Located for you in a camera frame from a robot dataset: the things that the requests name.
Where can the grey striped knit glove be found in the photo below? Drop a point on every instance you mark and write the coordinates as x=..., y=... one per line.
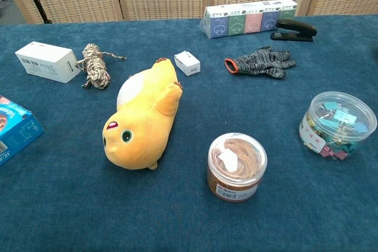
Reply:
x=260, y=61

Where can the large white cardboard box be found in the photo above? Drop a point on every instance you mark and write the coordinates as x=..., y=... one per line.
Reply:
x=47, y=61

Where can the clear tub of binder clips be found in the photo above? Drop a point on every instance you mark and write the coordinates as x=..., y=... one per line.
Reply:
x=336, y=125

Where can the small white cardboard box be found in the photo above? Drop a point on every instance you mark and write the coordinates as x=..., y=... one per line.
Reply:
x=187, y=62

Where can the blue snack box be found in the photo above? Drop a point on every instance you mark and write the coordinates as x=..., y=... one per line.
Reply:
x=14, y=129

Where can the black stapler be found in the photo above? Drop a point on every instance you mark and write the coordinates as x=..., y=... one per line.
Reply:
x=295, y=29

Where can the yellow plush toy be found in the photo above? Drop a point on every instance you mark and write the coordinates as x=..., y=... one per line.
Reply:
x=147, y=122

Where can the pastel tissue multipack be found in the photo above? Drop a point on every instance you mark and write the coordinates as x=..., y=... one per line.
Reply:
x=248, y=19

